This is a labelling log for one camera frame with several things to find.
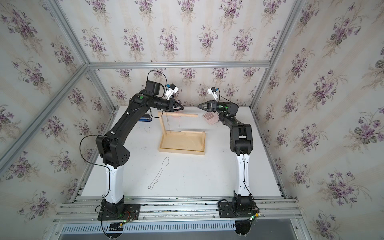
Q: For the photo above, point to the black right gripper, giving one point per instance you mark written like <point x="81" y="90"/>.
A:
<point x="213" y="107"/>

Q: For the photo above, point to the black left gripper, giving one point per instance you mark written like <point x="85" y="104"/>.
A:
<point x="171" y="105"/>

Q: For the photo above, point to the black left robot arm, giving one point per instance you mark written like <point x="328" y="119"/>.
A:
<point x="115" y="155"/>

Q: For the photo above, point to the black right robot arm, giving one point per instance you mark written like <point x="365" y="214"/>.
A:
<point x="242" y="204"/>

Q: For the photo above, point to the wooden jewelry display stand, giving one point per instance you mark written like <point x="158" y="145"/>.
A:
<point x="182" y="142"/>

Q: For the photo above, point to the pink calculator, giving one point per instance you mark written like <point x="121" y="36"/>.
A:
<point x="211" y="118"/>

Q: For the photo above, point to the blue stapler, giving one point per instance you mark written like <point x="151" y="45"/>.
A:
<point x="146" y="118"/>

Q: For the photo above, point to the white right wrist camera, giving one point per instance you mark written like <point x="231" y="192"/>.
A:
<point x="214" y="92"/>

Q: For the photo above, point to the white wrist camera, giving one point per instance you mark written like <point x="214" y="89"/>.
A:
<point x="171" y="89"/>
<point x="214" y="92"/>

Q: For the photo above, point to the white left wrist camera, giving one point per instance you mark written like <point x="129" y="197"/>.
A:
<point x="171" y="89"/>

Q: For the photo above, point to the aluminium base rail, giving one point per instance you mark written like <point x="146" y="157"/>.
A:
<point x="153" y="215"/>

